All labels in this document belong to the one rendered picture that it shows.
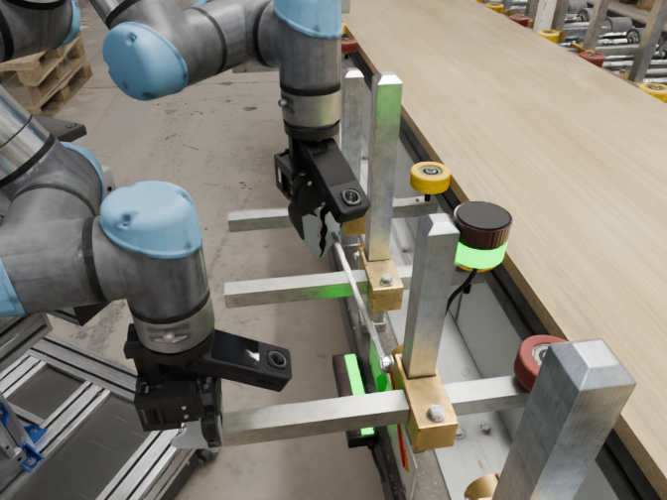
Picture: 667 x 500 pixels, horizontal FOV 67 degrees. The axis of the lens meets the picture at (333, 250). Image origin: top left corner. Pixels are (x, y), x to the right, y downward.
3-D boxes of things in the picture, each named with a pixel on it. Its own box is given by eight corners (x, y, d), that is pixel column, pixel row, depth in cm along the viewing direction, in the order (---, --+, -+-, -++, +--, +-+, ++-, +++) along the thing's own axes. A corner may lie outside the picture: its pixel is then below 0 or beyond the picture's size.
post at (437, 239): (394, 480, 80) (428, 228, 51) (389, 459, 83) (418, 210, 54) (416, 476, 80) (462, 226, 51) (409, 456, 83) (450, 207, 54)
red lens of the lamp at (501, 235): (463, 251, 52) (466, 234, 51) (444, 219, 57) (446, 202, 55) (517, 246, 53) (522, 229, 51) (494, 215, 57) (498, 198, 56)
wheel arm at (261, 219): (229, 236, 103) (227, 218, 100) (230, 227, 106) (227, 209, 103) (436, 218, 108) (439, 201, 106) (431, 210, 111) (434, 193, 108)
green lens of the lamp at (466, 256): (459, 271, 53) (462, 254, 52) (441, 238, 58) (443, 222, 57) (512, 265, 54) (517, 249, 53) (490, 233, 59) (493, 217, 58)
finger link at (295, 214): (318, 228, 74) (317, 176, 69) (323, 234, 73) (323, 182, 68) (288, 237, 72) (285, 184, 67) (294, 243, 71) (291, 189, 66)
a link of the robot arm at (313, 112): (352, 90, 61) (291, 102, 58) (351, 126, 64) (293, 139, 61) (324, 72, 66) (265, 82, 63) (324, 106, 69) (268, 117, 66)
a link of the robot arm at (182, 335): (211, 269, 52) (207, 325, 45) (216, 302, 55) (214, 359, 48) (135, 275, 51) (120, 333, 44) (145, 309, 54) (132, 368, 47)
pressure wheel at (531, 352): (516, 440, 66) (538, 384, 59) (492, 391, 72) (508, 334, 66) (574, 433, 67) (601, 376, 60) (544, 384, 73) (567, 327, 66)
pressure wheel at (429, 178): (434, 230, 105) (441, 181, 98) (399, 218, 108) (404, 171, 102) (449, 212, 110) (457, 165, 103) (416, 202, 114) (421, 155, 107)
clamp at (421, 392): (414, 452, 62) (418, 428, 59) (388, 367, 73) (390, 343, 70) (458, 446, 63) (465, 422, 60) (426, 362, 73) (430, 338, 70)
